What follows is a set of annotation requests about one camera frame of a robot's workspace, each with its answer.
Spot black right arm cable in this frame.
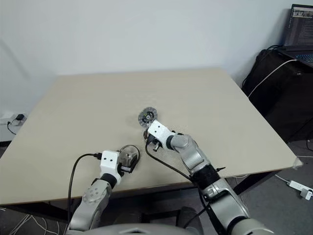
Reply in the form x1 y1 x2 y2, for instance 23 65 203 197
145 143 221 231

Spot white laptop cable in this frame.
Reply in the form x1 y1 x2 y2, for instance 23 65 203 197
247 58 298 97

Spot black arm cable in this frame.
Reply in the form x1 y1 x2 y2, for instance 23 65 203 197
67 152 103 222
145 143 221 231

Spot dark rounded shape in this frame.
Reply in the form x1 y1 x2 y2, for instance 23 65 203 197
175 206 204 235

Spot black cabinet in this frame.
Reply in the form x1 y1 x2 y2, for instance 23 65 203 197
241 48 313 143

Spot clear tape on table corner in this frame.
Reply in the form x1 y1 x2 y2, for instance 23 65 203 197
291 157 304 170

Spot round spoked rotor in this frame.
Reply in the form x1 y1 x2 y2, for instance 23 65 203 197
137 106 158 128

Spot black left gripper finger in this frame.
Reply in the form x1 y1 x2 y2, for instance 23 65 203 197
132 148 141 169

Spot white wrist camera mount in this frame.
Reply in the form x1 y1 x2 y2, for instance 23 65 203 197
100 150 123 186
147 120 175 150

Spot grey robot torso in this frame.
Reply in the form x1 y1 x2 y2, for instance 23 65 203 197
66 215 189 235

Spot thin white floor wires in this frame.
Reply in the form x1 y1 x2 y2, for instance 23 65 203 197
0 207 70 235

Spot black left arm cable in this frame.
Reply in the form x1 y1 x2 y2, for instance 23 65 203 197
67 152 103 222

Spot open black laptop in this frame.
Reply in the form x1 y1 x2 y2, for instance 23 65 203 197
276 3 313 69

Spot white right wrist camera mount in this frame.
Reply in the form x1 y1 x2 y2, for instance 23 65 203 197
147 120 175 150

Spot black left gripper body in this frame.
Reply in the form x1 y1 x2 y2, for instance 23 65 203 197
118 159 137 175

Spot white power strip with plug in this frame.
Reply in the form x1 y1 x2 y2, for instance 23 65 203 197
275 174 313 201

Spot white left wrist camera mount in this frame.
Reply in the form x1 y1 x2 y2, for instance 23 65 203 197
100 150 123 186

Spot white power strip black adapter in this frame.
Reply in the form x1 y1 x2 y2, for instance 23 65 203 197
0 113 27 135

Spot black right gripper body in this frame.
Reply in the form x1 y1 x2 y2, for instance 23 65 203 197
146 136 164 152

